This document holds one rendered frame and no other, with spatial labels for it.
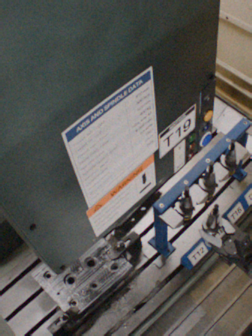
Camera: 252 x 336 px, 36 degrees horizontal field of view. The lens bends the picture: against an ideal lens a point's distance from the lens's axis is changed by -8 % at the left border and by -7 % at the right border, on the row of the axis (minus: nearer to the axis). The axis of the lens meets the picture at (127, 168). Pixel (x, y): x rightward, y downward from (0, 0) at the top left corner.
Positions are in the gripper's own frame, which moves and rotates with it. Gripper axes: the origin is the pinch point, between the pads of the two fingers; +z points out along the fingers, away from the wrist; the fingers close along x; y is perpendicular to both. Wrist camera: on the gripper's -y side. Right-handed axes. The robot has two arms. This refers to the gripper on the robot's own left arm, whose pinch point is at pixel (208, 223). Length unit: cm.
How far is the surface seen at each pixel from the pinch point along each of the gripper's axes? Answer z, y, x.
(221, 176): 7.3, -1.8, 14.4
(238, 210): 0.4, 25.8, 22.9
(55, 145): 5, -72, -35
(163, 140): 4, -54, -16
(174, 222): 7.7, -1.6, -7.3
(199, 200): 7.1, -1.7, 3.1
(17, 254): 65, 60, -50
